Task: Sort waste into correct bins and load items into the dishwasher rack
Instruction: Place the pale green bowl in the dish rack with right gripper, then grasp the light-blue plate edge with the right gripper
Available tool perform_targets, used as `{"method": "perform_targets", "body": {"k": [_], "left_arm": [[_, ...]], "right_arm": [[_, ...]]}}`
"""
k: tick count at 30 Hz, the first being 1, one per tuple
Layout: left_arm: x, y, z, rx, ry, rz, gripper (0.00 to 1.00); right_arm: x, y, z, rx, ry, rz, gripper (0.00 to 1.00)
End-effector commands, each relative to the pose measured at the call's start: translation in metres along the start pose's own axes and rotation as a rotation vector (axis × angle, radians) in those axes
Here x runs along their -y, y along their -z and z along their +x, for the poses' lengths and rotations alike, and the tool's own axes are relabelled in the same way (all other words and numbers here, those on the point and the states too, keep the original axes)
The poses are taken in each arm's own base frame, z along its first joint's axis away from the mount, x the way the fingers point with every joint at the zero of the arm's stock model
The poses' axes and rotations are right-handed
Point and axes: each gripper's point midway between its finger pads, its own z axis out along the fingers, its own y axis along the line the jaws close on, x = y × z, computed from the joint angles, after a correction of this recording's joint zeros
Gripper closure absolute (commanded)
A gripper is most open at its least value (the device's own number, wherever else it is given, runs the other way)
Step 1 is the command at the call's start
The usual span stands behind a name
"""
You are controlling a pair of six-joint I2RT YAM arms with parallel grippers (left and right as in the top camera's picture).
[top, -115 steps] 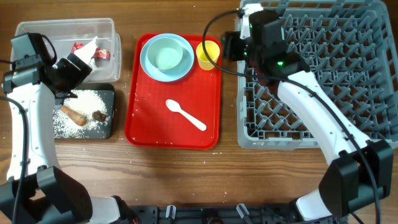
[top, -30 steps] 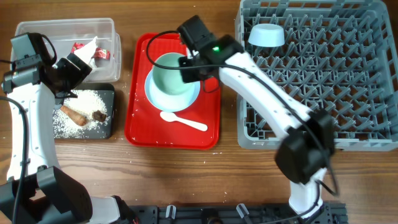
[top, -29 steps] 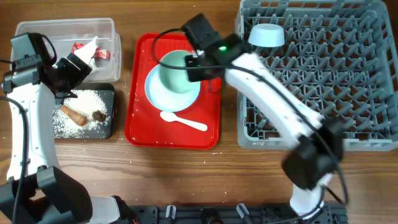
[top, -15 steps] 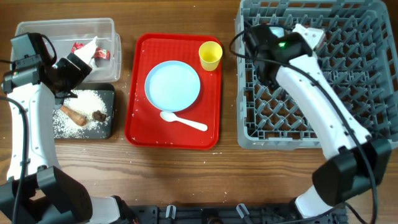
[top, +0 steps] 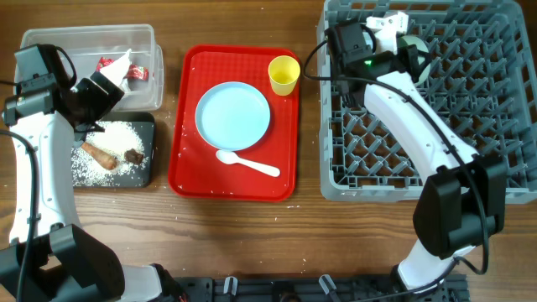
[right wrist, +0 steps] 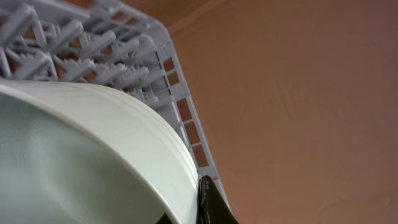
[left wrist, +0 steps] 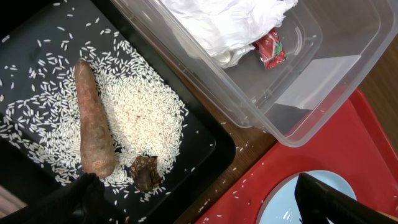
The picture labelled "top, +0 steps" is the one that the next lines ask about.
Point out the grey dishwasher rack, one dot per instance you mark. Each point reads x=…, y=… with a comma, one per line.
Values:
x=482, y=84

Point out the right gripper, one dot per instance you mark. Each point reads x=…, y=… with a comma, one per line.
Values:
x=404, y=58

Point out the black food waste tray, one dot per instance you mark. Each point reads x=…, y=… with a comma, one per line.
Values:
x=144, y=125

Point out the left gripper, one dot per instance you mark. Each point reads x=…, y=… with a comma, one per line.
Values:
x=103, y=101

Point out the red wrapper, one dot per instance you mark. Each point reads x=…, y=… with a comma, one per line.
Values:
x=103, y=62
x=137, y=72

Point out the clear plastic waste bin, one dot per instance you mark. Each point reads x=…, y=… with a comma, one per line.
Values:
x=86, y=45

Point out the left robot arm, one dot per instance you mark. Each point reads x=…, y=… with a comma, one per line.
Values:
x=49, y=256

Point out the red serving tray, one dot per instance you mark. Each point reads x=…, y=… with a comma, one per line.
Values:
x=194, y=170

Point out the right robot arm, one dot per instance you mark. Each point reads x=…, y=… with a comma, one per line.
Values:
x=462, y=202

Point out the white rice pile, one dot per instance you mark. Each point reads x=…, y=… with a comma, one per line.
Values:
x=116, y=140

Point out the brown carrot piece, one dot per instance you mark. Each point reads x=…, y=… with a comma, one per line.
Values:
x=103, y=158

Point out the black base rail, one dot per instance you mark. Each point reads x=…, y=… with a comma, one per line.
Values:
x=359, y=288

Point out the dark brown food lump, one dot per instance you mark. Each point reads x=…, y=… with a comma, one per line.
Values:
x=133, y=157

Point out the white plastic spoon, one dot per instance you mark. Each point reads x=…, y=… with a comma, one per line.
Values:
x=229, y=157

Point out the light blue plate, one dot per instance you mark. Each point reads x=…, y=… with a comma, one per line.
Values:
x=232, y=116

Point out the yellow plastic cup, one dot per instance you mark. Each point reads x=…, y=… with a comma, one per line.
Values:
x=284, y=72

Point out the light blue bowl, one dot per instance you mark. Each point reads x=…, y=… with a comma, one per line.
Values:
x=424, y=59

